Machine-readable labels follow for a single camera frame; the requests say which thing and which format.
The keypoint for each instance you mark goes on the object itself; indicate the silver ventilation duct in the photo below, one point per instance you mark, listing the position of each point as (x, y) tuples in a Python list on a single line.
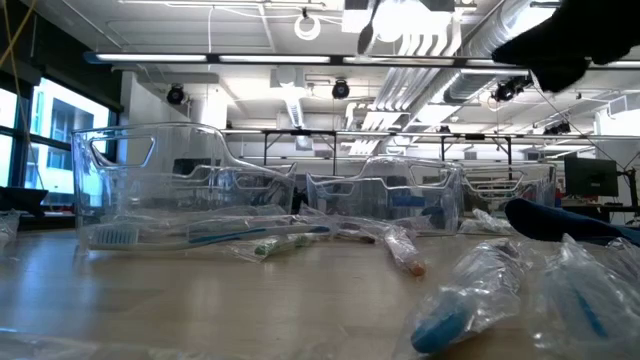
[(480, 40)]

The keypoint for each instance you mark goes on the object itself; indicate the black ceiling camera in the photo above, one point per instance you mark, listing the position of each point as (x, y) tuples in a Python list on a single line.
[(512, 87), (340, 89), (176, 95), (557, 128)]

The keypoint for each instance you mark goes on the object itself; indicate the blue white toothbrush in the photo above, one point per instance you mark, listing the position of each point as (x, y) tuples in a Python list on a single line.
[(460, 310), (200, 235), (585, 300)]

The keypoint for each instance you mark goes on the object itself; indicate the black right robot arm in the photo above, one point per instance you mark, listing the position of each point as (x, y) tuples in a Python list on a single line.
[(565, 35)]

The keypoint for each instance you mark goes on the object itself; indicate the black shelf frame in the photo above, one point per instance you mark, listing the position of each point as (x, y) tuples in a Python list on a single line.
[(380, 134)]

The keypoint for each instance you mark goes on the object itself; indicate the window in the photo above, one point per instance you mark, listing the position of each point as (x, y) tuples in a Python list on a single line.
[(60, 135)]

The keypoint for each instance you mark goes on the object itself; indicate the overhead light bar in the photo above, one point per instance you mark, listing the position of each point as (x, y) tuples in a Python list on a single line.
[(280, 59)]

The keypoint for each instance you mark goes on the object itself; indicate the clear wrapped toothbrush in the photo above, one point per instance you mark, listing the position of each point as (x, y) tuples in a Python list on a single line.
[(487, 222)]

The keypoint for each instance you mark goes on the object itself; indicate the maroon white wrapped toothbrush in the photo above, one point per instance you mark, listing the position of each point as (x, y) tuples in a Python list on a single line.
[(400, 250)]

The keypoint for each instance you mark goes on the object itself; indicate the clear plastic bin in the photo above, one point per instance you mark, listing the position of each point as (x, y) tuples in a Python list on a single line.
[(505, 187), (150, 175), (400, 200)]

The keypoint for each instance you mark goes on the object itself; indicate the black laptop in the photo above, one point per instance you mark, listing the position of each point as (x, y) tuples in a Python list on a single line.
[(20, 197)]

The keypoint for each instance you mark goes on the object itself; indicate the black computer monitor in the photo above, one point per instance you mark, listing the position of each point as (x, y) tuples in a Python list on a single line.
[(592, 176)]

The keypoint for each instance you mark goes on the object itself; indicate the blue cloth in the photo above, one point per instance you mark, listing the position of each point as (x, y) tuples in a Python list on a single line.
[(560, 222)]

